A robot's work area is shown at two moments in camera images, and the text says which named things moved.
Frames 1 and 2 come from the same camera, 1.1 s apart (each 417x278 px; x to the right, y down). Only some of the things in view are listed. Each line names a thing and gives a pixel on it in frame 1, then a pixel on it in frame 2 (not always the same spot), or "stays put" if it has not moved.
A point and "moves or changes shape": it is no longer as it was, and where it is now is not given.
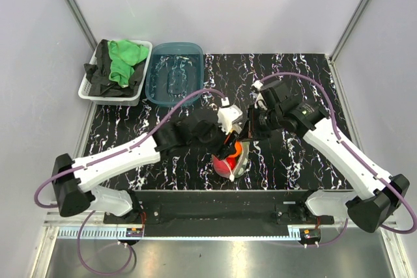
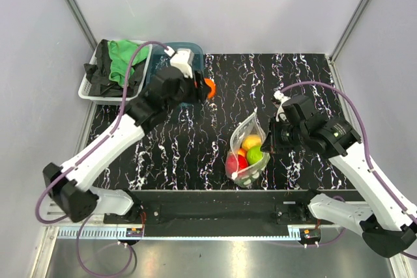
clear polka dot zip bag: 233,166 moves or changes shape
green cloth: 124,55 stays put
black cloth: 98,75 stays put
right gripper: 254,133 → 272,142
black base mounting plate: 220,213 stays put
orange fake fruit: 238,147 → 210,83
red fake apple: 225,167 → 235,163
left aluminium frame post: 73,4 stays put
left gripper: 227,149 → 199,93
